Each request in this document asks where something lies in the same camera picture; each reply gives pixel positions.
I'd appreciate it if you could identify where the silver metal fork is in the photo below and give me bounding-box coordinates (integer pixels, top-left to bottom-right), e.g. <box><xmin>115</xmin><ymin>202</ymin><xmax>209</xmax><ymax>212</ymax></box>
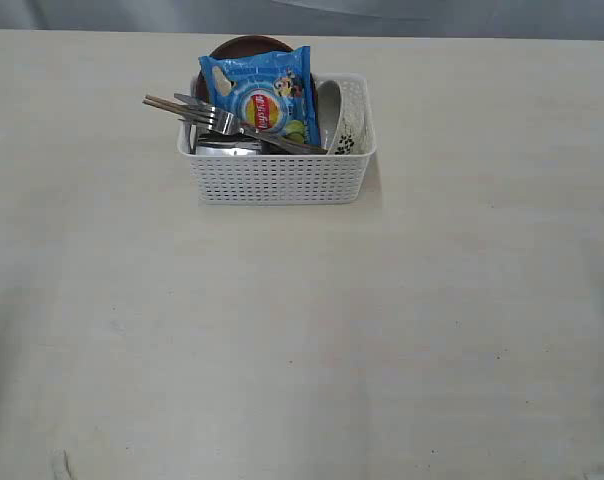
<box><xmin>177</xmin><ymin>104</ymin><xmax>327</xmax><ymax>155</ymax></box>

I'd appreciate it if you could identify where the blue chips bag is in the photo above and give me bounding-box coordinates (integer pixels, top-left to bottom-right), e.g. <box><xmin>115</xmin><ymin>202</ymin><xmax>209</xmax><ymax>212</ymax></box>
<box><xmin>199</xmin><ymin>46</ymin><xmax>321</xmax><ymax>146</ymax></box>

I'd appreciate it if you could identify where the silver table knife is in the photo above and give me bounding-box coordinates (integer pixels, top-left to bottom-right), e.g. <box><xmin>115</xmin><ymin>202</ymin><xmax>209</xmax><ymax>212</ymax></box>
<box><xmin>173</xmin><ymin>93</ymin><xmax>214</xmax><ymax>109</ymax></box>

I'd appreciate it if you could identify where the white perforated plastic basket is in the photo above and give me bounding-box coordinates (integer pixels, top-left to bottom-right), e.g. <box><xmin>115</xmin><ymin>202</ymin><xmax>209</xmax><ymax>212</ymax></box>
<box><xmin>177</xmin><ymin>73</ymin><xmax>376</xmax><ymax>205</ymax></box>

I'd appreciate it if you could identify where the white bowl with black pattern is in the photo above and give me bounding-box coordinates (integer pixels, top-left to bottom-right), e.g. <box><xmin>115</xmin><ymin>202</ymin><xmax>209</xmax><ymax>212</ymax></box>
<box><xmin>317</xmin><ymin>79</ymin><xmax>365</xmax><ymax>155</ymax></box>

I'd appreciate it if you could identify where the silver metal cup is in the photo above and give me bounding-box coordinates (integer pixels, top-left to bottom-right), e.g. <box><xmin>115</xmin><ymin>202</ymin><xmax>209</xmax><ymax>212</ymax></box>
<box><xmin>193</xmin><ymin>132</ymin><xmax>262</xmax><ymax>156</ymax></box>

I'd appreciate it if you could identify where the brown round plate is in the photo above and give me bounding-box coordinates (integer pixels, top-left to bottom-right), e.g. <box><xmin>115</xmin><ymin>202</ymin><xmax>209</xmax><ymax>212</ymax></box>
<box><xmin>191</xmin><ymin>35</ymin><xmax>293</xmax><ymax>102</ymax></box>

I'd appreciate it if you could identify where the upper brown wooden chopstick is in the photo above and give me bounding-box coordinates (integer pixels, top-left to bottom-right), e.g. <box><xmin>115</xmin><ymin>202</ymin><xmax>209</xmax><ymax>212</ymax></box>
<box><xmin>143</xmin><ymin>95</ymin><xmax>190</xmax><ymax>110</ymax></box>

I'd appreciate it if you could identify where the brown wooden chopstick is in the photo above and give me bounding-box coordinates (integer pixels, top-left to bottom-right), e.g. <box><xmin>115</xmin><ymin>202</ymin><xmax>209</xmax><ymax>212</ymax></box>
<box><xmin>143</xmin><ymin>99</ymin><xmax>189</xmax><ymax>117</ymax></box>
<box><xmin>143</xmin><ymin>95</ymin><xmax>190</xmax><ymax>110</ymax></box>

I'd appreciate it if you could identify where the lower brown wooden chopstick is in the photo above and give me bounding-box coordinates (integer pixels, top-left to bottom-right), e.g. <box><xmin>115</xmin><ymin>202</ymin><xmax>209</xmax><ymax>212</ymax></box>
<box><xmin>143</xmin><ymin>99</ymin><xmax>189</xmax><ymax>117</ymax></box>

